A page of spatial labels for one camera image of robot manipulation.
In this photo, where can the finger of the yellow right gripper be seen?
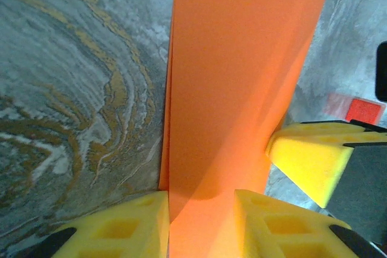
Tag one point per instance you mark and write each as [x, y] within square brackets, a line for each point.
[308, 167]
[320, 128]

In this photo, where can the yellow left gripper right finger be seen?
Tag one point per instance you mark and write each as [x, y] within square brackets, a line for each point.
[257, 218]

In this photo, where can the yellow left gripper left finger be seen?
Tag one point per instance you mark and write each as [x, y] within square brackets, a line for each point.
[145, 240]

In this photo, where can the orange paper sheet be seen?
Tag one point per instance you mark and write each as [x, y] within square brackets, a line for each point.
[236, 73]

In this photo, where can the red plastic block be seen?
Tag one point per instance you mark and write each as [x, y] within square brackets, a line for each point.
[362, 111]

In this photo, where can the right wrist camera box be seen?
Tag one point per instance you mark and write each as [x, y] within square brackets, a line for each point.
[382, 70]

